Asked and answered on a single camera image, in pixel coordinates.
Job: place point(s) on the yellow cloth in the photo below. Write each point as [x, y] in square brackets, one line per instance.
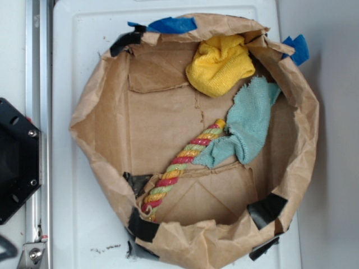
[218, 64]

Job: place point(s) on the blue tape strip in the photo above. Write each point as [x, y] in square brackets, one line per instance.
[301, 54]
[168, 25]

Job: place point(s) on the black tape bottom right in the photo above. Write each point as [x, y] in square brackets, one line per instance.
[265, 211]

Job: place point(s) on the black tape lower right edge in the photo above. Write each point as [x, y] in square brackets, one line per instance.
[262, 249]

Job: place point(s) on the black tape bottom left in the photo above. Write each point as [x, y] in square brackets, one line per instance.
[140, 228]

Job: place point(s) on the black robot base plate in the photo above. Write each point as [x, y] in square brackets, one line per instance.
[20, 160]

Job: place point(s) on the brown paper bag bin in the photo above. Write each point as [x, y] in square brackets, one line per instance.
[139, 114]

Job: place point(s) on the blue tape strip right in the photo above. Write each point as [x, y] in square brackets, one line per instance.
[301, 54]

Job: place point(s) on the black tape inside bag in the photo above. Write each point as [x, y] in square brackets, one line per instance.
[137, 182]

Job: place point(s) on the black tape top left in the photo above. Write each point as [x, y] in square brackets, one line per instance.
[124, 40]

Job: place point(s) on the aluminium extrusion rail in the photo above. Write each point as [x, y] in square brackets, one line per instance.
[38, 107]

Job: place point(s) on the blue tape strip top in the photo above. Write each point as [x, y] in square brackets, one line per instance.
[168, 25]

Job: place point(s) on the teal cloth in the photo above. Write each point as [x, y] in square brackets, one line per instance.
[247, 125]

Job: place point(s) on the metal corner bracket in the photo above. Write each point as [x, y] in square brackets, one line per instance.
[31, 256]

